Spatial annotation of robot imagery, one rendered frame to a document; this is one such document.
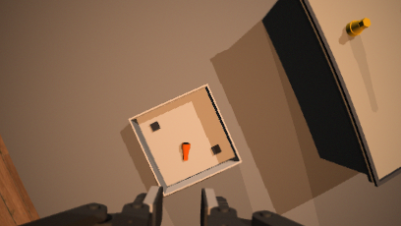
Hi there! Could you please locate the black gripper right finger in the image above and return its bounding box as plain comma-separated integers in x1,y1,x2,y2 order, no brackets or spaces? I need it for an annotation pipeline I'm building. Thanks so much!
200,189,304,226

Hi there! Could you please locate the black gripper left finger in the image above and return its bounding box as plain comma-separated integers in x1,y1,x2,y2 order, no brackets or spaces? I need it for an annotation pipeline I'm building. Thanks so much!
19,186,163,226

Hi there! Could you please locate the tan square open box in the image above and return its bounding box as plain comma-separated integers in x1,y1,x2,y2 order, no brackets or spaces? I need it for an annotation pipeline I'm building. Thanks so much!
129,85,242,196

